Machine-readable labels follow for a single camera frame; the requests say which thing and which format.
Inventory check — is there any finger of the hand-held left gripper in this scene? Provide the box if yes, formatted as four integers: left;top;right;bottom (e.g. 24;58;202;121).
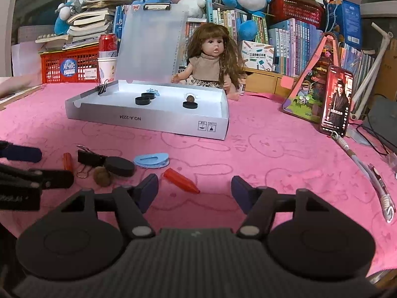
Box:
0;163;74;190
0;141;43;164

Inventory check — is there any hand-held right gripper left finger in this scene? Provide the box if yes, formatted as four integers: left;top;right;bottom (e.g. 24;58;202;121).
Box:
53;174;159;239

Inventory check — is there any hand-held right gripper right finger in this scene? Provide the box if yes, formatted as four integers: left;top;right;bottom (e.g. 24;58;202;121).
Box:
231;176;337;239

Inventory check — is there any light blue hair clip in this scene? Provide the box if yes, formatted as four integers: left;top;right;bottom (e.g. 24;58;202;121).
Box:
134;153;170;169

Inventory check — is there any white shallow cardboard box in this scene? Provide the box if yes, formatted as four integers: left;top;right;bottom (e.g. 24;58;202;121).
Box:
65;79;230;141

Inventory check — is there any pink rabbit print towel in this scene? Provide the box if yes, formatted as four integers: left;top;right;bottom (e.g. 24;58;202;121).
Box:
0;82;397;283

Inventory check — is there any flat lying book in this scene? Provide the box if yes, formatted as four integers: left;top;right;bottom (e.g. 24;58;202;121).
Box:
0;85;44;111

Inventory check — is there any red plastic crate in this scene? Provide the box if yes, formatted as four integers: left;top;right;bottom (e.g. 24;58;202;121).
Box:
40;45;101;84

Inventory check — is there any translucent storage box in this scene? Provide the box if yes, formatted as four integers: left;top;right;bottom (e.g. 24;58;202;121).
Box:
0;26;44;97

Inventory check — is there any wooden drawer unit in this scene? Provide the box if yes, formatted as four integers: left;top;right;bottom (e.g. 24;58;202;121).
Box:
242;67;295;97

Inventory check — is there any white paper cup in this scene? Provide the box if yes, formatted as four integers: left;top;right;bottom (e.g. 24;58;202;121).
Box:
98;56;118;84

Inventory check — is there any pink cardboard toy house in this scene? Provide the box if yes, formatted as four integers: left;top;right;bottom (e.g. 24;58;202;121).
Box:
282;33;345;121

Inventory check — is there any brown-haired baby doll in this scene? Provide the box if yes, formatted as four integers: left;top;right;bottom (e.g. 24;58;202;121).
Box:
172;23;245;101

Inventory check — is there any smartphone in red case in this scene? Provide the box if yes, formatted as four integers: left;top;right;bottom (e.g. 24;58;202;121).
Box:
319;65;354;137

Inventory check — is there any white box with pencil print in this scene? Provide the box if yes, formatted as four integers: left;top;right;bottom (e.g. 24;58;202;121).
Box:
242;40;275;72

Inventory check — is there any red soda can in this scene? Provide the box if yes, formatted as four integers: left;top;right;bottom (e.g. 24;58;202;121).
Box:
99;34;118;59

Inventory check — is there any small blue white plush toy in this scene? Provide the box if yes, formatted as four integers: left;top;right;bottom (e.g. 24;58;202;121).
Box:
54;1;81;36

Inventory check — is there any translucent plastic clipboard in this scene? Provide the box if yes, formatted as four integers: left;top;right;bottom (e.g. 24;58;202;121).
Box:
116;2;190;85

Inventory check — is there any stack of worn books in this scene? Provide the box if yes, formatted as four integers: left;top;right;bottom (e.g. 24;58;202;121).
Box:
35;0;117;52

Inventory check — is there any row of pastel thin books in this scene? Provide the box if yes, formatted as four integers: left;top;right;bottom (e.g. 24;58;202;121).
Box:
268;19;325;76

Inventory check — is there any row of blue books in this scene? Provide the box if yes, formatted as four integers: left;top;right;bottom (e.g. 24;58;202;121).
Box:
113;4;131;50

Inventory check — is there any dark grey case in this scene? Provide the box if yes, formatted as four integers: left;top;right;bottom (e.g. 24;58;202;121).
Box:
363;95;397;152

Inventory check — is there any row of red spine books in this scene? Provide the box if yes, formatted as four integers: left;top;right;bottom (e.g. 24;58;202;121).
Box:
185;22;205;66

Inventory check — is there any row of thick upright books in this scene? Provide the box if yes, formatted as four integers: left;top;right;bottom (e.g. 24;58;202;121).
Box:
206;0;270;42

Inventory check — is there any red plastic basket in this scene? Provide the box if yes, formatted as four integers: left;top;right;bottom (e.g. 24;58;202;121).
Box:
270;0;325;27

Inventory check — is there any white plastic pipe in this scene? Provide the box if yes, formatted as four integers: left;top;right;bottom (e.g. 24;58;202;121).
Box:
354;22;397;118

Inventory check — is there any brown cardboard box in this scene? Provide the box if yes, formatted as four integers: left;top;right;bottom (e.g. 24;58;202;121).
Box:
374;37;397;100

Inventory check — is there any blue white carton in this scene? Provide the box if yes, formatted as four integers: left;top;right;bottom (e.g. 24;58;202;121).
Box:
333;0;363;48

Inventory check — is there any white charging cable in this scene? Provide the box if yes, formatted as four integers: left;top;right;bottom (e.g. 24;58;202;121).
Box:
330;133;396;222

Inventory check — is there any black cable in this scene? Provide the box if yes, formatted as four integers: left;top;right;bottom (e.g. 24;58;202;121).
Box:
355;122;391;156

